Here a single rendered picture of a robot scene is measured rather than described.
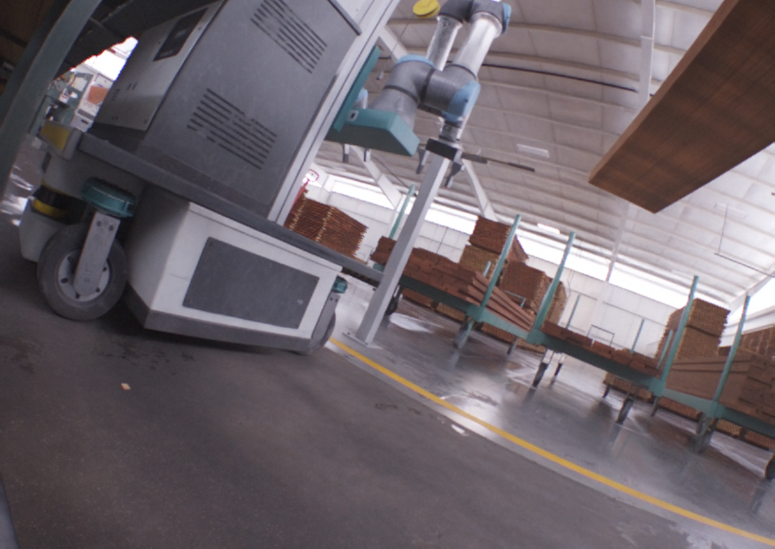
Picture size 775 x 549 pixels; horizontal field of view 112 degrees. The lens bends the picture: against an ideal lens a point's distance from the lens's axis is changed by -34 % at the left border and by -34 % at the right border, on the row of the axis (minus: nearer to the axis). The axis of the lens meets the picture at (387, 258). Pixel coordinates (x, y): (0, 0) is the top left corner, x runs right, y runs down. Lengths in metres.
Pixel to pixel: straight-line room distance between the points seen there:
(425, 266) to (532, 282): 7.66
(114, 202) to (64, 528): 0.51
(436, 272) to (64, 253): 2.83
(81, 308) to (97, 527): 0.48
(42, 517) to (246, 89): 0.75
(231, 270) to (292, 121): 0.35
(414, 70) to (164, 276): 0.86
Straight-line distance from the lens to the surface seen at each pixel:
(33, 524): 0.40
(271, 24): 0.86
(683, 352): 10.83
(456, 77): 1.18
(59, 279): 0.78
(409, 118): 1.14
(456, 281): 3.15
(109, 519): 0.42
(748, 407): 3.23
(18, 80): 1.37
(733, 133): 0.97
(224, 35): 0.80
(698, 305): 11.01
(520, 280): 10.81
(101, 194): 0.72
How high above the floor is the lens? 0.32
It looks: 3 degrees up
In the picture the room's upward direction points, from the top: 24 degrees clockwise
